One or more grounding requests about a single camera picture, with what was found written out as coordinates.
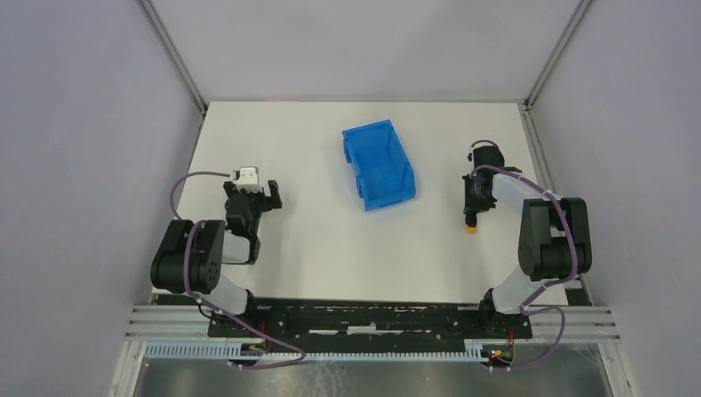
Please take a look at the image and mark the aluminium frame rail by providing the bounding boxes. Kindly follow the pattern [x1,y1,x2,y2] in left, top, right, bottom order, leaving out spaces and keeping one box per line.
[517,0,595,308]
[136,0,208,117]

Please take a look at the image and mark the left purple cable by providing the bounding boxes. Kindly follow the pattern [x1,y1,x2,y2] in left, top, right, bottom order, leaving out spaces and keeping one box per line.
[169,171,308,371]

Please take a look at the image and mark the aluminium front rail profiles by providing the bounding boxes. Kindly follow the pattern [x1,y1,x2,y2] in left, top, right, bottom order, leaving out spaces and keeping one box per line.
[125,305,622,344]

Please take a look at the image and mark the white slotted cable duct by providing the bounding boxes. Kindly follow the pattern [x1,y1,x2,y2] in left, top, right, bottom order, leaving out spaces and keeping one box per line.
[143,342,486,363]

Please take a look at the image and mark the aluminium frame rail left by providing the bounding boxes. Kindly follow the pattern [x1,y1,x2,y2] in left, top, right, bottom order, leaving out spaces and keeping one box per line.
[136,0,208,117]

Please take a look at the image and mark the aluminium frame rail right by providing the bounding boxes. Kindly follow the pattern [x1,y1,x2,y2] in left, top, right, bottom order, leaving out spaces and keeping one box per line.
[517,0,595,308]

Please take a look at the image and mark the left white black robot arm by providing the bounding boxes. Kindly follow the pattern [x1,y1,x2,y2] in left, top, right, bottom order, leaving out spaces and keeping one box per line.
[150,179,283,315]

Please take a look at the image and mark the blue plastic storage bin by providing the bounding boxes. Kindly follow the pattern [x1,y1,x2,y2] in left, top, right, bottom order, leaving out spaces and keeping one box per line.
[342,120,417,212]

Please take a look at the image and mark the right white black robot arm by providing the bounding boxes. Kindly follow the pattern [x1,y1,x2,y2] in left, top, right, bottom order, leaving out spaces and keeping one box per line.
[462,140,592,316]

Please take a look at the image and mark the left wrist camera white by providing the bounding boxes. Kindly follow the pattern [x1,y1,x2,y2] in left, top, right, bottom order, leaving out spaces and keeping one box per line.
[231,166,262,193]

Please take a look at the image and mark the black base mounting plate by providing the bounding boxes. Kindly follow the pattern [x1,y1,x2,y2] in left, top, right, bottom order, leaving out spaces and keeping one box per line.
[240,297,532,356]

